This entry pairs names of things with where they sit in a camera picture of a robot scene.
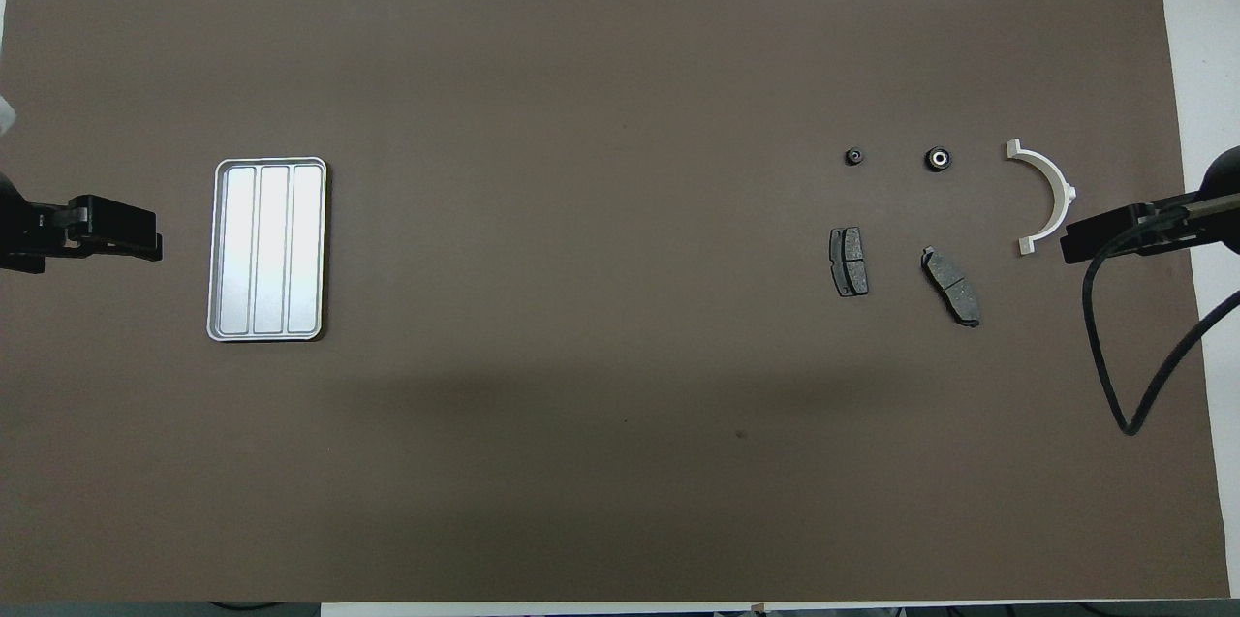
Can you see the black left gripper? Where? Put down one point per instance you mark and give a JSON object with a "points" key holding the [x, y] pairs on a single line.
{"points": [[24, 230]]}

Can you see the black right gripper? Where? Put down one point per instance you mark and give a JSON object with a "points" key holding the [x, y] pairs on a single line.
{"points": [[1225, 210]]}

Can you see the large black bearing gear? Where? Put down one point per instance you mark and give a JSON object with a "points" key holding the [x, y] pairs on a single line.
{"points": [[938, 158]]}

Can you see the small black bearing gear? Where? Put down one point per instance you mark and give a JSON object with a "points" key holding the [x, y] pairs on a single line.
{"points": [[854, 155]]}

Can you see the silver metal tray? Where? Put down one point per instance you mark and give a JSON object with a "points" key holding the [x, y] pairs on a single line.
{"points": [[266, 249]]}

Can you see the curved dark brake pad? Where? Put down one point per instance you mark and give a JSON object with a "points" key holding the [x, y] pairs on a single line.
{"points": [[951, 286]]}

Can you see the rectangular dark brake pad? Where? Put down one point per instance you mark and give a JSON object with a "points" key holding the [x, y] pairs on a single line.
{"points": [[850, 261]]}

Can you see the brown table mat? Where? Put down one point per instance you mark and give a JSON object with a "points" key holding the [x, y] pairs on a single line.
{"points": [[581, 404]]}

